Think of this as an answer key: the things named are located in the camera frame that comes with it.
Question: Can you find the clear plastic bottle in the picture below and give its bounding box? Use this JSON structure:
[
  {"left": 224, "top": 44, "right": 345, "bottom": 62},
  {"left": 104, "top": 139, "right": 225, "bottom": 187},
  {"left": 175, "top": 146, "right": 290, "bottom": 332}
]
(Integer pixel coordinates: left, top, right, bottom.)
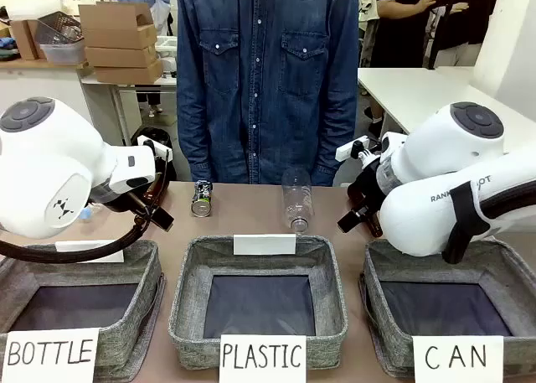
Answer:
[{"left": 281, "top": 167, "right": 315, "bottom": 235}]

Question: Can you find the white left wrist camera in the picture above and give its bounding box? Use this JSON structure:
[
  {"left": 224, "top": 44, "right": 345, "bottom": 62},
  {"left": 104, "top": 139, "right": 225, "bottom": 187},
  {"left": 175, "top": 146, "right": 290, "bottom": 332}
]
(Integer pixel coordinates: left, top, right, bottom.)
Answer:
[{"left": 137, "top": 134, "right": 173, "bottom": 163}]

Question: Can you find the brown glass bottle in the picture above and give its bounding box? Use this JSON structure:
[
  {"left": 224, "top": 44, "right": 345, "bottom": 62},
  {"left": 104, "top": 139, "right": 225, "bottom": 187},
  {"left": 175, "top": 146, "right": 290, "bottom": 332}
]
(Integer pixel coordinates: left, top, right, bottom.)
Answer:
[
  {"left": 365, "top": 212, "right": 384, "bottom": 239},
  {"left": 142, "top": 176, "right": 169, "bottom": 204}
]

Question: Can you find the grey fabric basket for cans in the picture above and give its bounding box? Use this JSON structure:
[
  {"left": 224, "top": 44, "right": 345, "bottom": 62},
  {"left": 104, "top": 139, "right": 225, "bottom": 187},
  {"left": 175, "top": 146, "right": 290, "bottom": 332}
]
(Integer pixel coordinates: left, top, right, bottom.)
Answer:
[{"left": 358, "top": 235, "right": 536, "bottom": 380}]

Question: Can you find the white desk under boxes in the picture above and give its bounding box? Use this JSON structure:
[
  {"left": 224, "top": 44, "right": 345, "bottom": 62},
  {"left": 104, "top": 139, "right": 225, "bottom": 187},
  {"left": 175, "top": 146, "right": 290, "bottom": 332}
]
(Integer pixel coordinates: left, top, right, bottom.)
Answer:
[{"left": 80, "top": 73, "right": 180, "bottom": 146}]

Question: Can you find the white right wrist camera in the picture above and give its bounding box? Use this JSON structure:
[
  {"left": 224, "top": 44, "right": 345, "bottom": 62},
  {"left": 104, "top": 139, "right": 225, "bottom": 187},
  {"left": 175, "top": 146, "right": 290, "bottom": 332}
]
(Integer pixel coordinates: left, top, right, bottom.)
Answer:
[{"left": 335, "top": 135, "right": 384, "bottom": 166}]

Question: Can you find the large white table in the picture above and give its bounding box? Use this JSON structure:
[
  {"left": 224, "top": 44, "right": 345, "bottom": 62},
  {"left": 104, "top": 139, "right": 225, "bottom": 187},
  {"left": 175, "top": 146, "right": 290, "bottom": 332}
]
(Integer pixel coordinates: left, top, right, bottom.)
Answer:
[{"left": 357, "top": 65, "right": 536, "bottom": 150}]

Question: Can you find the flat cardboard box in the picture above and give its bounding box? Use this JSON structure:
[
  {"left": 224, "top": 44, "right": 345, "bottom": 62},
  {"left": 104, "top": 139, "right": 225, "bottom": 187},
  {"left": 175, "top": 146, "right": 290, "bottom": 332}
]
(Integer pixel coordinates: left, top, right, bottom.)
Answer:
[
  {"left": 92, "top": 59, "right": 164, "bottom": 85},
  {"left": 84, "top": 43, "right": 158, "bottom": 69},
  {"left": 81, "top": 23, "right": 158, "bottom": 51}
]

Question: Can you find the clear plastic storage bin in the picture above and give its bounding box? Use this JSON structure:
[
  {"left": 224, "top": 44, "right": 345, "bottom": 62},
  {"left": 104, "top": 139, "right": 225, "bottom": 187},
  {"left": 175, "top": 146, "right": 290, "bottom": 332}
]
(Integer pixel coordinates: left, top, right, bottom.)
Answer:
[{"left": 34, "top": 15, "right": 87, "bottom": 65}]

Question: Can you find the person's left forearm denim sleeve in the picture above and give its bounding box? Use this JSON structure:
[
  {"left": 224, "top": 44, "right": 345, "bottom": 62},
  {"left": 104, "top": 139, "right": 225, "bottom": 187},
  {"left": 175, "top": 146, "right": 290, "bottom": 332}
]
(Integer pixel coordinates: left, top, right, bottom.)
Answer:
[{"left": 315, "top": 93, "right": 361, "bottom": 188}]

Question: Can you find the person's right forearm denim sleeve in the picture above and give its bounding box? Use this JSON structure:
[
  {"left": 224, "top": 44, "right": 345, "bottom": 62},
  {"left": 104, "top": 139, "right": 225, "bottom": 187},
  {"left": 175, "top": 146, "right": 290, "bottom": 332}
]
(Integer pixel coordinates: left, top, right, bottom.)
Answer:
[{"left": 176, "top": 93, "right": 213, "bottom": 184}]

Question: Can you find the paper label reading BOTTLE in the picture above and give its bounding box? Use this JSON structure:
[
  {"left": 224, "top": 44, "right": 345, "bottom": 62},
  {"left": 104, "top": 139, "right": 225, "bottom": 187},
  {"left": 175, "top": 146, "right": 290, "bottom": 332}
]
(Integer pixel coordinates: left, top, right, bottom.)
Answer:
[{"left": 0, "top": 327, "right": 101, "bottom": 383}]

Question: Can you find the paper label reading PLASTIC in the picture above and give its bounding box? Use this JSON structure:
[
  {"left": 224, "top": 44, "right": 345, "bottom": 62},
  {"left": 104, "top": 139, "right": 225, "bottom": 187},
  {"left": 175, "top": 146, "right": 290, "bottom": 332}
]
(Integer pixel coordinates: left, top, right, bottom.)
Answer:
[{"left": 218, "top": 334, "right": 308, "bottom": 383}]

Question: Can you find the folded card reading BOTTLE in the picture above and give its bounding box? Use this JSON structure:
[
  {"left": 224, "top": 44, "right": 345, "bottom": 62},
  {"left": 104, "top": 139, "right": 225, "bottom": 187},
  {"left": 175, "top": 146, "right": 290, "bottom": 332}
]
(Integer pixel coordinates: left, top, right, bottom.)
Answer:
[{"left": 54, "top": 239, "right": 126, "bottom": 264}]

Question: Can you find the bystander in black shirt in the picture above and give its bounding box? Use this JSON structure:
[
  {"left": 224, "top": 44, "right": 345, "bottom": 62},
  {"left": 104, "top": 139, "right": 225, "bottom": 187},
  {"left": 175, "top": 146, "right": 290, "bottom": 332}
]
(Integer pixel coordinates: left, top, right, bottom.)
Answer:
[{"left": 369, "top": 0, "right": 441, "bottom": 69}]

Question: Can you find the bystander in black jacket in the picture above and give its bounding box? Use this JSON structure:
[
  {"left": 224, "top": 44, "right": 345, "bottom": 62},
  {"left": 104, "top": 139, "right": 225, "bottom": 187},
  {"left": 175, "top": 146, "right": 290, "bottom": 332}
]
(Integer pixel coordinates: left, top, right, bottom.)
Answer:
[{"left": 430, "top": 0, "right": 503, "bottom": 70}]

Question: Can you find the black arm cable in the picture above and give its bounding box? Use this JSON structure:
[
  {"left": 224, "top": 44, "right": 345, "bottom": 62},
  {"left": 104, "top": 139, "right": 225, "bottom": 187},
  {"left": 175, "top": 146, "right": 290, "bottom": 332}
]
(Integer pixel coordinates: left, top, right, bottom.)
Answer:
[
  {"left": 0, "top": 212, "right": 169, "bottom": 266},
  {"left": 472, "top": 184, "right": 536, "bottom": 235}
]

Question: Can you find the person in denim shirt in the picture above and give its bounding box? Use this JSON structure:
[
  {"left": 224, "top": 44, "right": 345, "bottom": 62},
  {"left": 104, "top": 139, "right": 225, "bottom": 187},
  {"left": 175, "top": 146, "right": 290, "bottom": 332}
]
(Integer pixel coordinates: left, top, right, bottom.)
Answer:
[{"left": 175, "top": 0, "right": 361, "bottom": 188}]

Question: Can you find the black right arm strap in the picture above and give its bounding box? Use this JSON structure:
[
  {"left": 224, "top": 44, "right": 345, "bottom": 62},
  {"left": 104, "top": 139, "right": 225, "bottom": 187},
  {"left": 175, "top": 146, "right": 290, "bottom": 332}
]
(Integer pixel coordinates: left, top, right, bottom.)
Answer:
[{"left": 441, "top": 181, "right": 492, "bottom": 266}]

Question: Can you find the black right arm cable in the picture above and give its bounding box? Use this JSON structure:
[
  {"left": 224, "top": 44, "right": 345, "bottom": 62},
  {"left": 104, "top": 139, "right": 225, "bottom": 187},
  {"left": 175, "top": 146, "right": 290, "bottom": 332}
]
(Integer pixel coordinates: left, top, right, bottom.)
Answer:
[{"left": 472, "top": 184, "right": 536, "bottom": 235}]

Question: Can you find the folded card reading PLASTIC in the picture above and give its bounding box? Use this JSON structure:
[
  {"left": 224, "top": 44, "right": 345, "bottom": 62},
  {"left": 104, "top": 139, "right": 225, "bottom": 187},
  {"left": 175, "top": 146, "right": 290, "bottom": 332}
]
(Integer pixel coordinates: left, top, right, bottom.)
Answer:
[{"left": 232, "top": 233, "right": 297, "bottom": 257}]

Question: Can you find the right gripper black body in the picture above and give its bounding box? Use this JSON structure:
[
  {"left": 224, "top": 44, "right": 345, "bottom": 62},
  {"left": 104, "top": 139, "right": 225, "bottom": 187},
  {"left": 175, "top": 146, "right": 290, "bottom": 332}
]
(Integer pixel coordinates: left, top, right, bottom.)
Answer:
[{"left": 346, "top": 173, "right": 380, "bottom": 216}]

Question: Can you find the crushed drink can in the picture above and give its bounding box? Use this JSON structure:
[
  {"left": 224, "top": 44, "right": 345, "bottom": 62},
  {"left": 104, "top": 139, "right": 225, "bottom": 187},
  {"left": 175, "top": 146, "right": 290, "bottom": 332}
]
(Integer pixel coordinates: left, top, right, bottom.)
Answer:
[{"left": 190, "top": 179, "right": 215, "bottom": 218}]

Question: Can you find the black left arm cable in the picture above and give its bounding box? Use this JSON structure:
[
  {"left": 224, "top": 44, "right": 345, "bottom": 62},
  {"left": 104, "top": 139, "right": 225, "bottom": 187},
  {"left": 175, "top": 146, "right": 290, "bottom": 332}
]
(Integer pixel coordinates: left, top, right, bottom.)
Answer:
[{"left": 0, "top": 212, "right": 169, "bottom": 266}]

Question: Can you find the cardboard box with handle cutout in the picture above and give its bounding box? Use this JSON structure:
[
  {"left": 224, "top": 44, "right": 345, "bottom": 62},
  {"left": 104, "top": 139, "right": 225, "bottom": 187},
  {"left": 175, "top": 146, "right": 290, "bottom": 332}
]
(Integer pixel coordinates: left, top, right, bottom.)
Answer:
[{"left": 78, "top": 2, "right": 155, "bottom": 33}]

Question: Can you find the grey fabric basket for plastic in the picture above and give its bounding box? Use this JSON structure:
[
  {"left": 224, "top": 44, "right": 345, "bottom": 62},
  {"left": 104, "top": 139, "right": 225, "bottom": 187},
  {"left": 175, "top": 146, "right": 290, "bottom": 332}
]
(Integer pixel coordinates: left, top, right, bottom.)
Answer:
[{"left": 167, "top": 234, "right": 349, "bottom": 370}]

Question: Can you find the paper label reading CAN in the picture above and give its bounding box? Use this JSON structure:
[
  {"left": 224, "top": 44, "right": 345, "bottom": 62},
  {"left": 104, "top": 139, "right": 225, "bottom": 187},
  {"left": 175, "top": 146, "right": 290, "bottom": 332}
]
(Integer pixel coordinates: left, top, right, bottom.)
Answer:
[{"left": 411, "top": 334, "right": 505, "bottom": 383}]

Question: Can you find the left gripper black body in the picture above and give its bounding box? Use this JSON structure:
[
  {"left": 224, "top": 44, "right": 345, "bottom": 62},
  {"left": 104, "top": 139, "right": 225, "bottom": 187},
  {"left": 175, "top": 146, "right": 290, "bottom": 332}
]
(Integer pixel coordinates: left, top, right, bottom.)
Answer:
[{"left": 90, "top": 179, "right": 152, "bottom": 215}]

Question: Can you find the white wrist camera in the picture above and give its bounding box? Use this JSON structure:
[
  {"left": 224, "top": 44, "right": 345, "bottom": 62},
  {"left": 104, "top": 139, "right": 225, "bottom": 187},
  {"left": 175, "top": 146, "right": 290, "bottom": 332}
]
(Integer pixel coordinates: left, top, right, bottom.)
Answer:
[
  {"left": 137, "top": 134, "right": 173, "bottom": 163},
  {"left": 335, "top": 135, "right": 384, "bottom": 166}
]

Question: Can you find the grey fabric basket for bottles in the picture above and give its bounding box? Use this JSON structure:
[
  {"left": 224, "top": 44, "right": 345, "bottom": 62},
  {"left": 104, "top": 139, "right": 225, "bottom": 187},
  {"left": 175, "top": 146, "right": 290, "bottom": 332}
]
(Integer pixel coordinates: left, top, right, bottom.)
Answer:
[{"left": 0, "top": 239, "right": 167, "bottom": 382}]

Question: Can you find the small upright cardboard box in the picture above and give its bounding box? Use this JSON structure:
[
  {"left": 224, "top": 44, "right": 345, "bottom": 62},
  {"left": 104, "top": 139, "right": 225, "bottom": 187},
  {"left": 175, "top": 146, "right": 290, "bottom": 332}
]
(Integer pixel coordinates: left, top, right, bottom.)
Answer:
[{"left": 9, "top": 18, "right": 48, "bottom": 62}]

